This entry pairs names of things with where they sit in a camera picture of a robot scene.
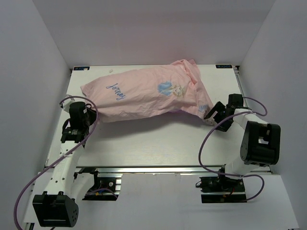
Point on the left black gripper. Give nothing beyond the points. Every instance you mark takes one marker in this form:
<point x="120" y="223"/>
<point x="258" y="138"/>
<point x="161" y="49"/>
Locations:
<point x="93" y="115"/>

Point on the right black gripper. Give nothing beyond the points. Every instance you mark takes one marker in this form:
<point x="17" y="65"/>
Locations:
<point x="219" y="107"/>

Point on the pink and purple Frozen pillowcase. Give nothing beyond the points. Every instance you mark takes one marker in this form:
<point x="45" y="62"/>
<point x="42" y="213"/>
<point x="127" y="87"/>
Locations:
<point x="148" y="92"/>

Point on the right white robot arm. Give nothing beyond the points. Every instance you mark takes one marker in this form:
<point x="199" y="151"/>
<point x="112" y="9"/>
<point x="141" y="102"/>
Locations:
<point x="260" y="146"/>

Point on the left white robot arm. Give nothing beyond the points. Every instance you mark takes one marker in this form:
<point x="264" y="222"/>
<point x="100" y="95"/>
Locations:
<point x="57" y="206"/>

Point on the blue label sticker right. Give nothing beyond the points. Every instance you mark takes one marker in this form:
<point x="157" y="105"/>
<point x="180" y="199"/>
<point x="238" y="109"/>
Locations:
<point x="221" y="66"/>

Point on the blue label sticker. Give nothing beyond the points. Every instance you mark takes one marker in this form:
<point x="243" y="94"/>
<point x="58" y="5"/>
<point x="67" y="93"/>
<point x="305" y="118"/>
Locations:
<point x="221" y="66"/>
<point x="81" y="68"/>

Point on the blue label sticker left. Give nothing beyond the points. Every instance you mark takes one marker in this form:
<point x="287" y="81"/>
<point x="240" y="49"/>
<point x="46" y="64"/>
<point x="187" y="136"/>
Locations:
<point x="81" y="68"/>

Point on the aluminium table front rail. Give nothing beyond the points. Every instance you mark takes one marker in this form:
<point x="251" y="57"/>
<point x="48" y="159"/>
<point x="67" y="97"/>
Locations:
<point x="149" y="170"/>

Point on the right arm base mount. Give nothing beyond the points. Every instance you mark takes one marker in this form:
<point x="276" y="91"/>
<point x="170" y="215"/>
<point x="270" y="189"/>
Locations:
<point x="221" y="189"/>

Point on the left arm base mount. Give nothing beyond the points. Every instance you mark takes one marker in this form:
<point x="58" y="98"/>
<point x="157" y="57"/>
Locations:
<point x="106" y="187"/>

